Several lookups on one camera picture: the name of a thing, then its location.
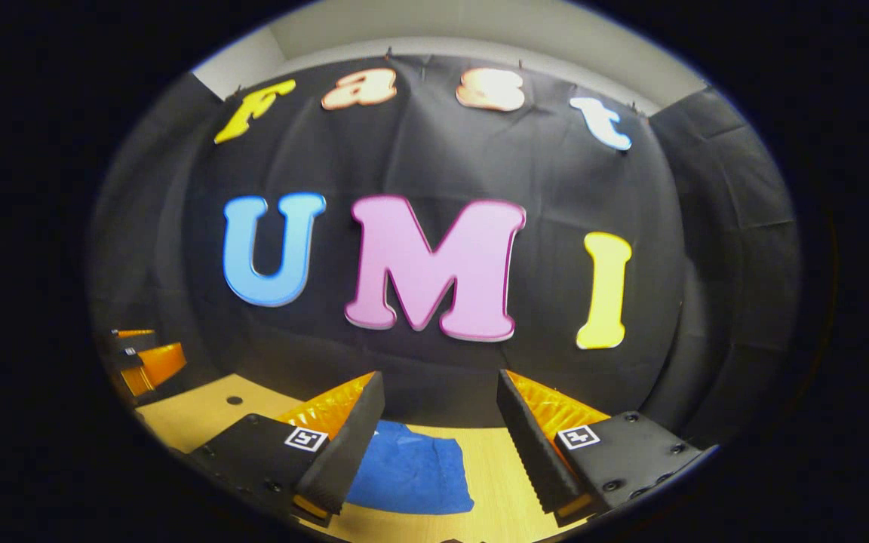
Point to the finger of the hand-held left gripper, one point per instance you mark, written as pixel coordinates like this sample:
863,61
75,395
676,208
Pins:
159,366
133,339

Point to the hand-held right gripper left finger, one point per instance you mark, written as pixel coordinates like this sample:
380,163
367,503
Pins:
351,452

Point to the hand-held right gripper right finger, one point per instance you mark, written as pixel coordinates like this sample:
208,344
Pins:
529,452

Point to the blue jacket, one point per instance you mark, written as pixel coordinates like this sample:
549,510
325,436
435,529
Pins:
412,471

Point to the black backdrop cloth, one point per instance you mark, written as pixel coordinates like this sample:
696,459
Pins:
434,377

